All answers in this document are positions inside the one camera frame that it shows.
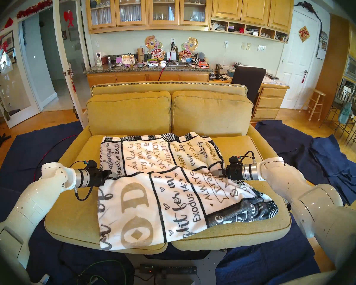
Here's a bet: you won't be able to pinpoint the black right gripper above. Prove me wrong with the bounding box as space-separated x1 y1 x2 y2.
213 156 244 181

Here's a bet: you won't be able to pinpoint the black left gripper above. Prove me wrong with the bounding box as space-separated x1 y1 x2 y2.
88 160 118 187

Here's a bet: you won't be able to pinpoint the white black scripture blanket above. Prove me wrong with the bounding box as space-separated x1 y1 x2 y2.
97 132 279 251

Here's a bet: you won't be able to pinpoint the crumpled dark blue blanket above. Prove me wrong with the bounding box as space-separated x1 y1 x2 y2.
255 120 356 206

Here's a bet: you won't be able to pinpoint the yellow sofa seat cushion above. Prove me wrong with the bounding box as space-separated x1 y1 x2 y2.
44 135 170 254
169 135 292 251

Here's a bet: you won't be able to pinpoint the yellow sofa back cushion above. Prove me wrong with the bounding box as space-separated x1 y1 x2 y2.
171 91 254 138
86 91 172 136

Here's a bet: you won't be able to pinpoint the wooden desk with drawers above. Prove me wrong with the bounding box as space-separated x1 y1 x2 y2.
209 74 290 123

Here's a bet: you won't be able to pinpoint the black office chair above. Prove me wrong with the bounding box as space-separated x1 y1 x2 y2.
231 66 267 104

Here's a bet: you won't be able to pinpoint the yellow two-seat sofa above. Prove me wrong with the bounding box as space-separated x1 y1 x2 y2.
34 81 303 255

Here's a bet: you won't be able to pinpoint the granite kitchen counter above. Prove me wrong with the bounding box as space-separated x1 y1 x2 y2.
83 62 213 86

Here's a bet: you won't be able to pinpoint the black power strip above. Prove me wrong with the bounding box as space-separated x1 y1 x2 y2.
139 264 198 275

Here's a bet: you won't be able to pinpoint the black standing fan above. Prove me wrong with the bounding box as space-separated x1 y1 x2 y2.
0 103 12 149

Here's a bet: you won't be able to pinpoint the wooden stool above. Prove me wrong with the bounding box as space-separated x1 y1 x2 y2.
299 89 326 121

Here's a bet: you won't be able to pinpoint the white panelled door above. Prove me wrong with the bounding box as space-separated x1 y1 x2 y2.
277 5 321 110

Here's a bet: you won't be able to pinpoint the white glass panel door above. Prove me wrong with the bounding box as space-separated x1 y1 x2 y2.
0 19 41 129
53 0 90 129

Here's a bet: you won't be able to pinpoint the teal bag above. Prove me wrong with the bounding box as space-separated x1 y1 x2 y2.
338 102 352 124

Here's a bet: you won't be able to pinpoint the tall wooden cabinet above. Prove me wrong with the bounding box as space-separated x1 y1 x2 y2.
315 14 356 121

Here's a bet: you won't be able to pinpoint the red diamond door decoration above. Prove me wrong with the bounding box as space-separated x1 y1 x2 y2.
298 26 310 43

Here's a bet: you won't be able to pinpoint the built-in steel oven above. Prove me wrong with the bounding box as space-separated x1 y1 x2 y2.
344 56 356 81

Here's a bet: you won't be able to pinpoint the red tinsel garland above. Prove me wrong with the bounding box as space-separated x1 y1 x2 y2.
16 0 53 19

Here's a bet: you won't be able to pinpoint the dark garland over door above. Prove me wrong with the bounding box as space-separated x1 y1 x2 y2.
294 1 323 31

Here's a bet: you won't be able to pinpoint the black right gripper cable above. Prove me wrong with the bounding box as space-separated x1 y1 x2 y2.
237 151 257 164

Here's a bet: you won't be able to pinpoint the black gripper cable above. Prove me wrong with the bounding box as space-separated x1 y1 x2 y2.
70 160 95 202
237 151 257 164

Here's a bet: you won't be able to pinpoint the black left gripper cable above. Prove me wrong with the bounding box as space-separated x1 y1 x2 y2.
70 160 95 202

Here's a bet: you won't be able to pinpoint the red floor cable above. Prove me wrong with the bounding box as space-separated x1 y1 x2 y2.
33 134 79 181

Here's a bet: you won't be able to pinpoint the green cable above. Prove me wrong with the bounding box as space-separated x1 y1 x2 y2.
77 259 128 285

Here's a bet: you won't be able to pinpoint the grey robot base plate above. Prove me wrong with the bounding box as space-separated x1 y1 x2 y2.
126 250 227 285

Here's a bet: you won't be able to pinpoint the red counter cable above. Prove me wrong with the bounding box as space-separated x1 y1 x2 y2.
157 44 175 81

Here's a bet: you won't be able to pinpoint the long-handled dustpan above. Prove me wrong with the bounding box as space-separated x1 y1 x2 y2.
0 86 12 121

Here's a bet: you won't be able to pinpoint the cartoon child wall decoration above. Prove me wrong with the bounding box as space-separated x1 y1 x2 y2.
178 37 199 60
144 35 166 61

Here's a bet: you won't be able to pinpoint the black metal wire rack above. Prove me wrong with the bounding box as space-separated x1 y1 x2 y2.
320 83 354 130

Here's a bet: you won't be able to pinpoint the wall calendar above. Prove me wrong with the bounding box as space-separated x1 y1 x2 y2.
317 31 329 60

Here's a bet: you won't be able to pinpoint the wooden wall cabinets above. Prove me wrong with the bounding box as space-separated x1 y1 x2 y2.
85 0 295 34

